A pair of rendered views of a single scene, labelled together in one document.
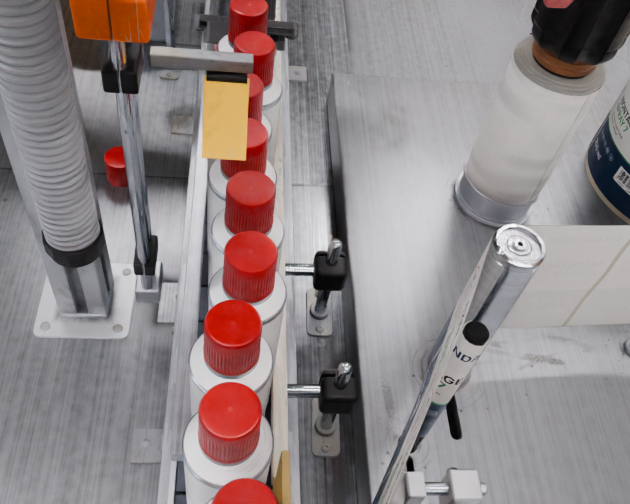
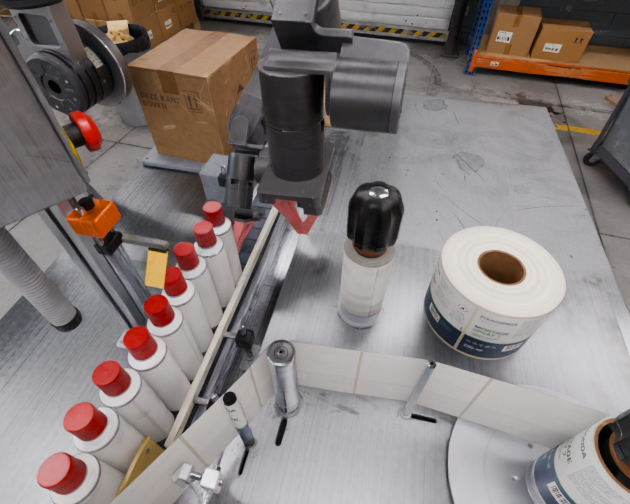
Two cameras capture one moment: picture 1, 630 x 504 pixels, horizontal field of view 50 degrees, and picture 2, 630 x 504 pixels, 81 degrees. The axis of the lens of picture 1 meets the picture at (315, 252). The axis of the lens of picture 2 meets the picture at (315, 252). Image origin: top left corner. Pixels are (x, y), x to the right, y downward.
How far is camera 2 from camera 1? 0.31 m
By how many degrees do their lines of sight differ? 16
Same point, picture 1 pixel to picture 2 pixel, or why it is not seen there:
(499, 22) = (419, 203)
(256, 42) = (203, 227)
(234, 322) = (106, 372)
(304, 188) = (271, 288)
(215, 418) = (69, 419)
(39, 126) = (14, 280)
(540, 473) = (315, 477)
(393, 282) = not seen: hidden behind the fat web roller
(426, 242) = (310, 329)
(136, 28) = (95, 232)
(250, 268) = (129, 345)
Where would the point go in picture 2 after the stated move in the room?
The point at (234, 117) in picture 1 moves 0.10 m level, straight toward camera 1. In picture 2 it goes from (159, 268) to (120, 328)
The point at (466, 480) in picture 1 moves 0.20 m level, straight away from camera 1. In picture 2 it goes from (211, 476) to (353, 393)
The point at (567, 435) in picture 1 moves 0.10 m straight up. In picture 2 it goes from (341, 458) to (345, 439)
